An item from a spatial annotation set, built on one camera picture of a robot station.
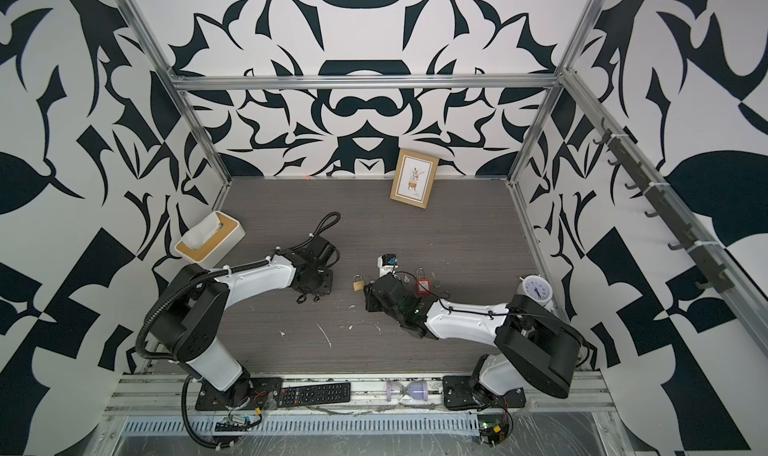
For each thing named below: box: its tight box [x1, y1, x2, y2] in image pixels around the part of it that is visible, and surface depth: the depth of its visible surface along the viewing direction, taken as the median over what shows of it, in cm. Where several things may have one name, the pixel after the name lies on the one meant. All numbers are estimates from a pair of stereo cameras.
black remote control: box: [277, 382, 351, 408], surface depth 74 cm
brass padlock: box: [352, 273, 365, 292], surface depth 95 cm
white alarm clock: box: [517, 274, 554, 311], surface depth 91 cm
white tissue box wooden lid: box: [175, 210, 246, 269], surface depth 98 cm
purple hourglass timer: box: [386, 380, 429, 402], surface depth 76 cm
